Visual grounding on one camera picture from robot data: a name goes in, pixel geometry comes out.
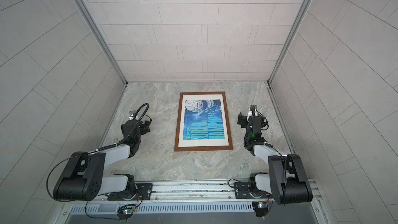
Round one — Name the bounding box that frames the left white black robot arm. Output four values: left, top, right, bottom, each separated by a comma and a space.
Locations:
46, 103, 152, 202

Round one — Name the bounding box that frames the aluminium mounting rail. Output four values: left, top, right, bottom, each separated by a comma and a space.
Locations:
62, 178, 322, 206

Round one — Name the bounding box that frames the right controller circuit board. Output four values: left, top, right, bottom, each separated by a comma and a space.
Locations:
252, 201, 270, 218

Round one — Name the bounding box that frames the controller circuit board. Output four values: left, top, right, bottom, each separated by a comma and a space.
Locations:
252, 201, 270, 218
117, 204, 136, 220

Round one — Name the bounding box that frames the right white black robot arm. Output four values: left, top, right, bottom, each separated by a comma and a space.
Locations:
237, 111, 313, 204

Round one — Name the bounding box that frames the corner aluminium post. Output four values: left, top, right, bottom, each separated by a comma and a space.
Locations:
73, 0, 128, 86
268, 0, 325, 84

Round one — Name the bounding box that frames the left controller circuit board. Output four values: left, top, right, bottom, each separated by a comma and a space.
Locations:
117, 204, 136, 220

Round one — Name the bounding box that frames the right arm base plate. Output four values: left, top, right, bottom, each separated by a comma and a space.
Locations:
234, 181, 269, 199

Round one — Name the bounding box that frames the blue poster photo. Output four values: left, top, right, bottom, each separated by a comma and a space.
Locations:
183, 100, 226, 140

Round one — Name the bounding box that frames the left corner aluminium post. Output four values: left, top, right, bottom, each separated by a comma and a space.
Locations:
73, 0, 128, 86

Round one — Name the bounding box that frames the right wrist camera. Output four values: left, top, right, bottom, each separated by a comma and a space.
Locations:
248, 105, 258, 117

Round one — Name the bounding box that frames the right corner aluminium post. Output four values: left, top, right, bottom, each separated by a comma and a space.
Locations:
268, 0, 325, 84

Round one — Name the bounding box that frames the brown wooden picture frame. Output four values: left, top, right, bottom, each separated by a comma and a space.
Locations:
174, 91, 234, 152

